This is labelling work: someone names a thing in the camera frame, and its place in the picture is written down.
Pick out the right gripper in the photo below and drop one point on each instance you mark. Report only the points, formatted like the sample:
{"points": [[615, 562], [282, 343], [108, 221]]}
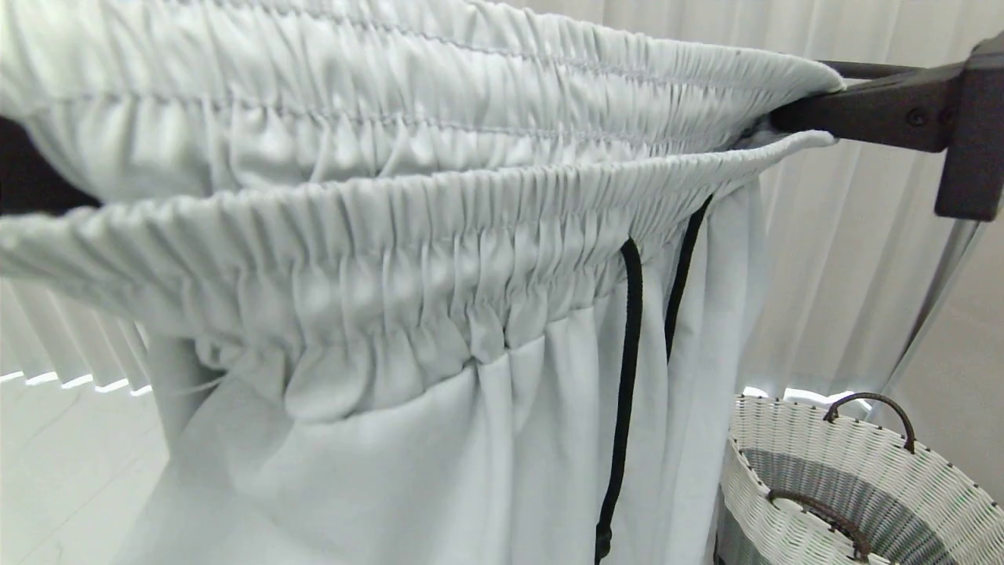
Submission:
{"points": [[976, 141]]}

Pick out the pale grey shorts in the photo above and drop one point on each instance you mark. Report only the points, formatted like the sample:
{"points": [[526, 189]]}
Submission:
{"points": [[392, 235]]}

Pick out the white laundry basket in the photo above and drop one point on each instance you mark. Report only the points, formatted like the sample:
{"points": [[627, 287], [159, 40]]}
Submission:
{"points": [[863, 486]]}

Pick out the white curtain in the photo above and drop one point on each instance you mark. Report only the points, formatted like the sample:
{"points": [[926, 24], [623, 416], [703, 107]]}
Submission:
{"points": [[863, 275]]}

